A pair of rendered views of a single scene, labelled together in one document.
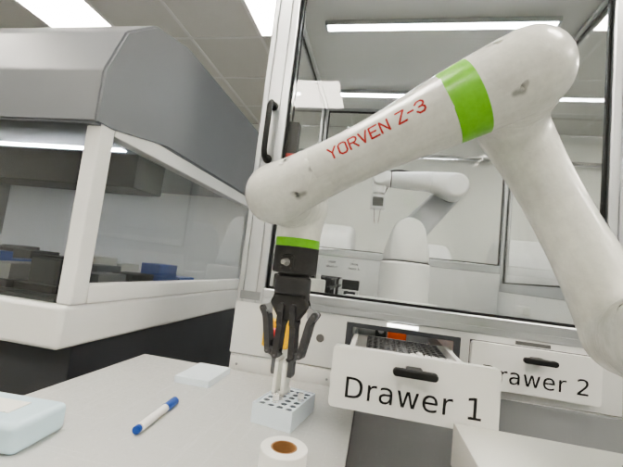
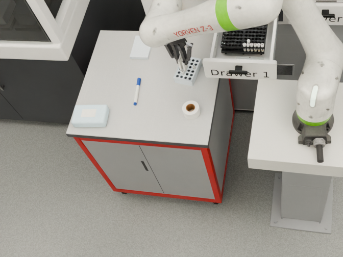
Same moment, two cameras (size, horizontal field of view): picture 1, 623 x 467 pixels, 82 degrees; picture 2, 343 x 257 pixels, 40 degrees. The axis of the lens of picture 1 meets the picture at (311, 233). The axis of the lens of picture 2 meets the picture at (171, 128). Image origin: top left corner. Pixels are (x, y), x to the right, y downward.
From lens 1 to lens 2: 1.45 m
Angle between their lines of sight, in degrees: 65
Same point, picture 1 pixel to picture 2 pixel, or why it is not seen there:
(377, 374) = (224, 68)
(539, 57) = (255, 23)
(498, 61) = (239, 21)
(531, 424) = not seen: hidden behind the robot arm
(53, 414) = (106, 110)
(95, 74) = not seen: outside the picture
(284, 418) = (188, 82)
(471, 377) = (264, 66)
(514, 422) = not seen: hidden behind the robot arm
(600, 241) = (310, 35)
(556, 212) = (293, 22)
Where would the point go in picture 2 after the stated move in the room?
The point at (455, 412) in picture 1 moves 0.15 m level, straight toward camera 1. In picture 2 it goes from (259, 75) to (246, 106)
